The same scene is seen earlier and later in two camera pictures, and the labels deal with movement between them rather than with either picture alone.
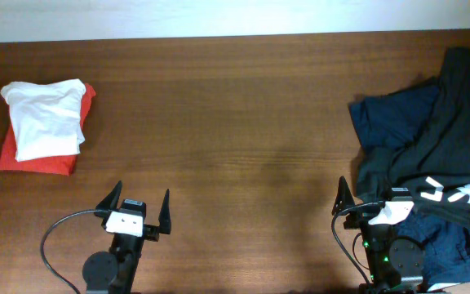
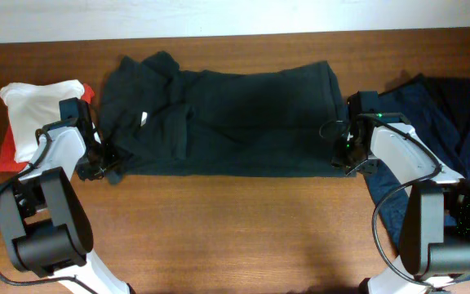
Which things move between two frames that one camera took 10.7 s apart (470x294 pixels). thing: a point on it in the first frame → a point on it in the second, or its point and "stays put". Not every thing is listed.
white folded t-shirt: (46, 118) stays put
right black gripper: (352, 220) → (352, 159)
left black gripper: (150, 232) → (92, 164)
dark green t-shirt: (378, 166) → (158, 121)
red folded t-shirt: (61, 165) stays put
